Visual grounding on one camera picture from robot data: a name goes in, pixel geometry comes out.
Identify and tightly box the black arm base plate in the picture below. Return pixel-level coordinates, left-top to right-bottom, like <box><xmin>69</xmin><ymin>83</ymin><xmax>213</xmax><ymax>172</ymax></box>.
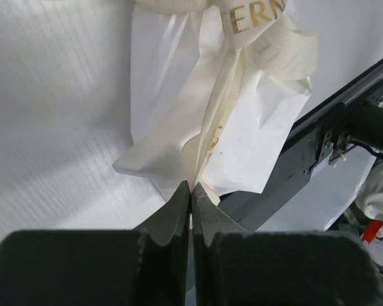
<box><xmin>216</xmin><ymin>49</ymin><xmax>383</xmax><ymax>233</ymax></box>

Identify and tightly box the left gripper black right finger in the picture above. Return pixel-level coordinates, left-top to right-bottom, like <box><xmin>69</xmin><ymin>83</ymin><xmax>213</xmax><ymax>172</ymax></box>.
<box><xmin>191</xmin><ymin>185</ymin><xmax>383</xmax><ymax>305</ymax></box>

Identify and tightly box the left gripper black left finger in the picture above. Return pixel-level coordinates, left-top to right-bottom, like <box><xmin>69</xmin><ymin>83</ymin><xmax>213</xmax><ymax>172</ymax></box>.
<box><xmin>0</xmin><ymin>182</ymin><xmax>190</xmax><ymax>305</ymax></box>

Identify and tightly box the translucent white wrapping paper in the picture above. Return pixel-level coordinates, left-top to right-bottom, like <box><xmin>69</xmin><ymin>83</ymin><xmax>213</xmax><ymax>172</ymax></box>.
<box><xmin>112</xmin><ymin>6</ymin><xmax>313</xmax><ymax>195</ymax></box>

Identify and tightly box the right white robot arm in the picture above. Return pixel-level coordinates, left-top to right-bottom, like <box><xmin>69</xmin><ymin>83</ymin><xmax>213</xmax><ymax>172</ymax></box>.
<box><xmin>329</xmin><ymin>104</ymin><xmax>383</xmax><ymax>237</ymax></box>

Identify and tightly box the cream printed ribbon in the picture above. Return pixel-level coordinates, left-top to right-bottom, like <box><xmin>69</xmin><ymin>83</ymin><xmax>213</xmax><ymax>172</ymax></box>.
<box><xmin>135</xmin><ymin>0</ymin><xmax>320</xmax><ymax>205</ymax></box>

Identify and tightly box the aluminium front rail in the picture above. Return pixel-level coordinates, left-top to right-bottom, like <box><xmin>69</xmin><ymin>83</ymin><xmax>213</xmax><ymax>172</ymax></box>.
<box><xmin>258</xmin><ymin>63</ymin><xmax>383</xmax><ymax>232</ymax></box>

